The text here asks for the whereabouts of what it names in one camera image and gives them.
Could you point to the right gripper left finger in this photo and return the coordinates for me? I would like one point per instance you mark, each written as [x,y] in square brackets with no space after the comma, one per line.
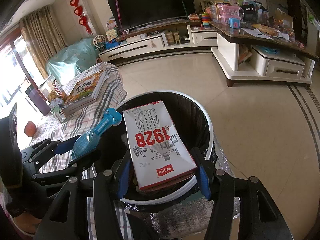
[82,207]

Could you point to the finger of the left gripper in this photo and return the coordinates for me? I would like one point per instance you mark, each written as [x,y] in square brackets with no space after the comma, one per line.
[74,168]
[37,155]

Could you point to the blue plastic toy paddle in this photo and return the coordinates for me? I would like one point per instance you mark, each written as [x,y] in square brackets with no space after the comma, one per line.
[90,139]

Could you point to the red white milk carton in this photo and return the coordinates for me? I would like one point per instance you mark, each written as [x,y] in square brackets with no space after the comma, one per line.
[157,144]

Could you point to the white trash bin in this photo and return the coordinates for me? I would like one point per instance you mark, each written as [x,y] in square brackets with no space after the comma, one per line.
[178,210]

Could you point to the person's left hand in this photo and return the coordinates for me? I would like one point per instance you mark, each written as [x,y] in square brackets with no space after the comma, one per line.
[27,223]

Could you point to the red apple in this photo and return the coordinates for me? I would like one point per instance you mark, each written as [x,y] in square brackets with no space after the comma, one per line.
[30,129]

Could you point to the plaid table cloth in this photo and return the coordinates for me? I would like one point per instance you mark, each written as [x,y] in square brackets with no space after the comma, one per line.
[111,95]

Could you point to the purple thermos bottle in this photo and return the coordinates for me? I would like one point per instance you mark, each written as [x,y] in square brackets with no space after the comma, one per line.
[37,100]

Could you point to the grey crumpled wrapper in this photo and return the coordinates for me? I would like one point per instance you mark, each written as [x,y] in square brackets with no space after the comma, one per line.
[57,102]

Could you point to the orange picture book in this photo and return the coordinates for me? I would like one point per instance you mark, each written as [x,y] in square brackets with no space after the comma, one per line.
[85,92]

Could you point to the clear cookie jar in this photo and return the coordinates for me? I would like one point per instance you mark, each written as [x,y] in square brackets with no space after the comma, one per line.
[51,89]

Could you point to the teal covered armchair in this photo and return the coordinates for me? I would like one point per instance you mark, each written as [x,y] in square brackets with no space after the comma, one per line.
[72,60]

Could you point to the beige curtain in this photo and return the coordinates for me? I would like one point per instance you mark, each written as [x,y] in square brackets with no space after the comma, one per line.
[41,32]

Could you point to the left red heart garland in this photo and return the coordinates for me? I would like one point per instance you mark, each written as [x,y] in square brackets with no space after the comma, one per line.
[83,19]

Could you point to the white tv cabinet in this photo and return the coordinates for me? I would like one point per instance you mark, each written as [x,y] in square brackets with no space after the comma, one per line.
[166,37]

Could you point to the dark top side cabinet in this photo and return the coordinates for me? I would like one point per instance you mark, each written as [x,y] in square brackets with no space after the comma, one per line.
[246,55]

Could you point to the black television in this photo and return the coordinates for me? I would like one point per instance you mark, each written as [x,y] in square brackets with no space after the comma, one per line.
[131,14]

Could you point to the pink storage box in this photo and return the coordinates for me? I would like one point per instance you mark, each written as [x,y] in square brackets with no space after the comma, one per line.
[225,12]

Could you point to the rainbow stacking ring toy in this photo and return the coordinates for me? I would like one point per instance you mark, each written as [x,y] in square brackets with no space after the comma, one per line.
[205,18]

